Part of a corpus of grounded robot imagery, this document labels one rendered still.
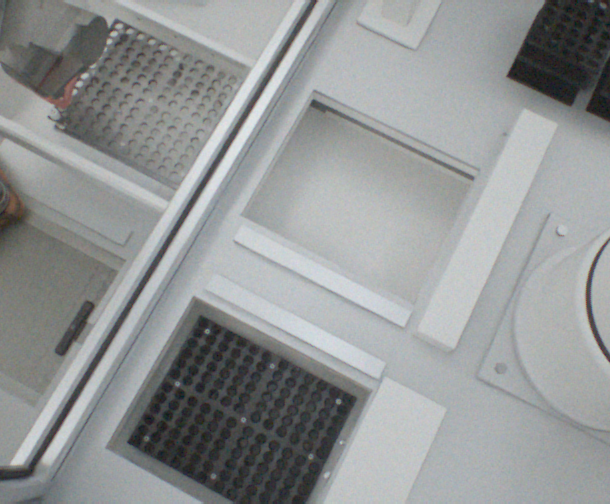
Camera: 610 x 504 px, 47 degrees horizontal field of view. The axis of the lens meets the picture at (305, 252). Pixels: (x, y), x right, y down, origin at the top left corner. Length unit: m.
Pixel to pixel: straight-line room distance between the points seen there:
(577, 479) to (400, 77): 0.54
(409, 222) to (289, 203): 0.17
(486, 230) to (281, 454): 0.36
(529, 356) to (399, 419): 0.17
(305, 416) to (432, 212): 0.34
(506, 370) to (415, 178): 0.33
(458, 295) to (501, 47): 0.36
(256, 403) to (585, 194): 0.49
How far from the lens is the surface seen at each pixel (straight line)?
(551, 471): 0.88
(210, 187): 0.84
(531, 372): 0.85
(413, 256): 0.99
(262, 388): 0.87
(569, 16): 0.96
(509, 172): 0.90
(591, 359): 0.72
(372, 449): 0.82
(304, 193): 1.01
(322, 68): 0.96
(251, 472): 0.87
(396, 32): 0.99
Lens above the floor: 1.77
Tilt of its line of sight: 74 degrees down
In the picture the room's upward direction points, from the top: 5 degrees clockwise
